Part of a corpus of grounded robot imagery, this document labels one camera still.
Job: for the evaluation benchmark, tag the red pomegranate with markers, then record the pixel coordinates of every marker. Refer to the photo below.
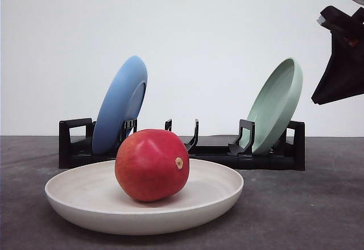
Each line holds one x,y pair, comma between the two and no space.
151,164

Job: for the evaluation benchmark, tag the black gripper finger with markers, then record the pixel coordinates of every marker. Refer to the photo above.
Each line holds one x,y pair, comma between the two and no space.
344,76

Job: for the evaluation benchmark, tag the blue plate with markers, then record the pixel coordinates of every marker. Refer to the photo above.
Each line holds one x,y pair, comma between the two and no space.
123,100

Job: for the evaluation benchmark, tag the white plate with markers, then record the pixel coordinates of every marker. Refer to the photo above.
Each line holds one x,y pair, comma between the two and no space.
94,196

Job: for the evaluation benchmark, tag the green plate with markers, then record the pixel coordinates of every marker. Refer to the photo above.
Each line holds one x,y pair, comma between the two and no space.
274,104

